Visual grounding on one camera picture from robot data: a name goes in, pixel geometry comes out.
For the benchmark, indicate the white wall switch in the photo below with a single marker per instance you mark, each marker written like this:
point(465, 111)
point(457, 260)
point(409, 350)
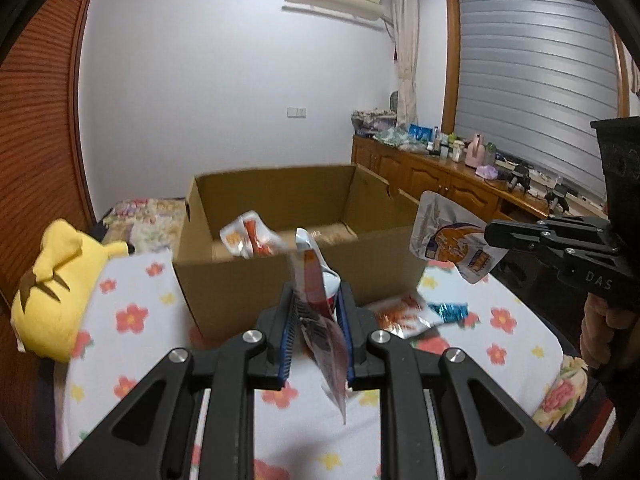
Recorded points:
point(296, 112)

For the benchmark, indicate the blue box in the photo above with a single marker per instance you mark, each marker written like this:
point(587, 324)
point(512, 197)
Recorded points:
point(420, 132)

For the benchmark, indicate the white bottle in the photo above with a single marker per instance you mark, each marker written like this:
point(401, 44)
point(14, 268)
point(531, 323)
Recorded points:
point(457, 151)

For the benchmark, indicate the floral fabric bag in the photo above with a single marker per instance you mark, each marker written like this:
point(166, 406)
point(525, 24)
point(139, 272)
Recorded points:
point(372, 121)

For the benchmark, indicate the silver orange-red print packet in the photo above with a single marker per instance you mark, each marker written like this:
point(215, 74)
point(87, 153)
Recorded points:
point(400, 317)

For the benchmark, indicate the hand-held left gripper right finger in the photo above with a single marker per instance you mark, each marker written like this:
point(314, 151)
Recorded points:
point(346, 345)

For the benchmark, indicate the floral quilt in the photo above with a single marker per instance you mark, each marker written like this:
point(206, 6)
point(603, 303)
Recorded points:
point(150, 220)

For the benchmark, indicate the small black tripod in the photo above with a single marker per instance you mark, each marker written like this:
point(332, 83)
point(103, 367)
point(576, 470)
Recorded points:
point(519, 176)
point(557, 197)

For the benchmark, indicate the wooden sideboard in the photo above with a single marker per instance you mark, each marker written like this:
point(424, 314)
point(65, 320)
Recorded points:
point(430, 175)

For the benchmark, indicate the green bottle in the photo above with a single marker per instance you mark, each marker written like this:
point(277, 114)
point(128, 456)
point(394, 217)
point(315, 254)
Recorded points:
point(490, 154)

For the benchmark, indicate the blue candy wrapper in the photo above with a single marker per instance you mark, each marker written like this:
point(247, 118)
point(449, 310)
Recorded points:
point(450, 312)

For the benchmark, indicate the white orange claw-print packet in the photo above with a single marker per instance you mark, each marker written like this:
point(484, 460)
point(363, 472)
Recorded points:
point(250, 237)

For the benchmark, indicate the red white snack packet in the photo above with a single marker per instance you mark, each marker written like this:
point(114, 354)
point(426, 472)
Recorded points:
point(315, 280)

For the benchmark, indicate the person's right hand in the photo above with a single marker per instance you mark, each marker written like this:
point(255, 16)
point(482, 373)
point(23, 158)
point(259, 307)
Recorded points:
point(607, 330)

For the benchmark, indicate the wooden window frame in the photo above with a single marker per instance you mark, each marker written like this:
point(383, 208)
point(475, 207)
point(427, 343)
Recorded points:
point(450, 60)

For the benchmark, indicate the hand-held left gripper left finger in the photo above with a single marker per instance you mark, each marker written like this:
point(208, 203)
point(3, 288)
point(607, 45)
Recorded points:
point(286, 340)

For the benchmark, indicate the pink kettle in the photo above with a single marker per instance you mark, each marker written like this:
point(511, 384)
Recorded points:
point(475, 152)

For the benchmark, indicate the yellow plush toy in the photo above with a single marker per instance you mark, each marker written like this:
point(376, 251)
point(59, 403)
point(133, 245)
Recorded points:
point(55, 300)

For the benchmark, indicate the small round fan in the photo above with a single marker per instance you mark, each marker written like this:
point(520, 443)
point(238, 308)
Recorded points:
point(394, 101)

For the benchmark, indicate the grey window blind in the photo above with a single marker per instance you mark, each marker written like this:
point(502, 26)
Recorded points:
point(530, 85)

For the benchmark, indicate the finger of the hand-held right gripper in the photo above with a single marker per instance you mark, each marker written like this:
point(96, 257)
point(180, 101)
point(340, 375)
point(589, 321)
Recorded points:
point(580, 250)
point(525, 232)

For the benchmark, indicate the green patterned cloth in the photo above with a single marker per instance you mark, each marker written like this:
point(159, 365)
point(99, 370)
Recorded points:
point(395, 137)

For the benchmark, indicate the white strawberry flower bedsheet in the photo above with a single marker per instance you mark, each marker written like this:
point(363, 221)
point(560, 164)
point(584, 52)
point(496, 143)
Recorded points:
point(150, 355)

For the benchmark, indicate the silver packet orange cartoon print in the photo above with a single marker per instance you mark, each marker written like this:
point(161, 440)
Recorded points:
point(450, 240)

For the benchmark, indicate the brown cardboard box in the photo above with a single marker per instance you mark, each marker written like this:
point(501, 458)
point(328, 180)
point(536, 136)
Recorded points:
point(225, 290)

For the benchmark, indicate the beige patterned curtain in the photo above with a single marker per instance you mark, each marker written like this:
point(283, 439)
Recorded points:
point(406, 60)

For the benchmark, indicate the wooden louvered wardrobe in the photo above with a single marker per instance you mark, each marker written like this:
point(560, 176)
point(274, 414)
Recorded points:
point(40, 135)

